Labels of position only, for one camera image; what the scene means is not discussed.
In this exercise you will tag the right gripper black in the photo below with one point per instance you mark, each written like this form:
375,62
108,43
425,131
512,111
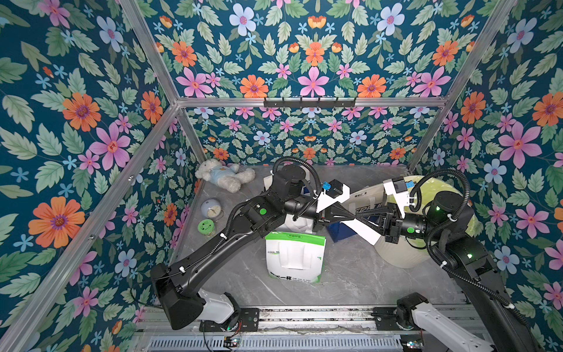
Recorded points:
391,228

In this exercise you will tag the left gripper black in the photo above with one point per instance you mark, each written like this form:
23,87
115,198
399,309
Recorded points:
322,218

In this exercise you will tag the bag white receipt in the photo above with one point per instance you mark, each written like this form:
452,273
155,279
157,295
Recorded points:
368,233

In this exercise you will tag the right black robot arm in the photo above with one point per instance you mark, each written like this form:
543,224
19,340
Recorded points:
436,210

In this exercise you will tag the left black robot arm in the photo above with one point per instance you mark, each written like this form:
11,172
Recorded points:
296,191

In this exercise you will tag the right blue white bag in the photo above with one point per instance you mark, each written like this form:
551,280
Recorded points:
362,200

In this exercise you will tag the white trash bin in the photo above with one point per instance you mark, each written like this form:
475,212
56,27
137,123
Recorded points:
407,253

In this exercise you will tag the middle green white bag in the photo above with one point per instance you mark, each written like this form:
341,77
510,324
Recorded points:
301,225

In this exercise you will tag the green white bag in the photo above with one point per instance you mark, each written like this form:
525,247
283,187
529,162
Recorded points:
301,225
295,256

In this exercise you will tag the yellow-green bin liner bag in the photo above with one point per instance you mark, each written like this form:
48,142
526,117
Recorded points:
429,190

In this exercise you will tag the front green white bag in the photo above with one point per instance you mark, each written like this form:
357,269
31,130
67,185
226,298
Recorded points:
295,256

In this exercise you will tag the white blue plush bear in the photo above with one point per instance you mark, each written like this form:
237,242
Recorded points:
227,177

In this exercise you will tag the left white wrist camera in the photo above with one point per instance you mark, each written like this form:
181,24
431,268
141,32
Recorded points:
332,192

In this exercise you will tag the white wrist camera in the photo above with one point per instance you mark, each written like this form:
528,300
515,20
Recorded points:
400,189
332,192

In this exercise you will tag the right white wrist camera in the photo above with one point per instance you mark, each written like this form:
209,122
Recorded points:
400,189

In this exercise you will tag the black wall hook rail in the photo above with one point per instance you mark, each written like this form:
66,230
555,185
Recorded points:
299,103

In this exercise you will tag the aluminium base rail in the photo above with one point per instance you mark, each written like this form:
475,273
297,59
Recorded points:
356,319

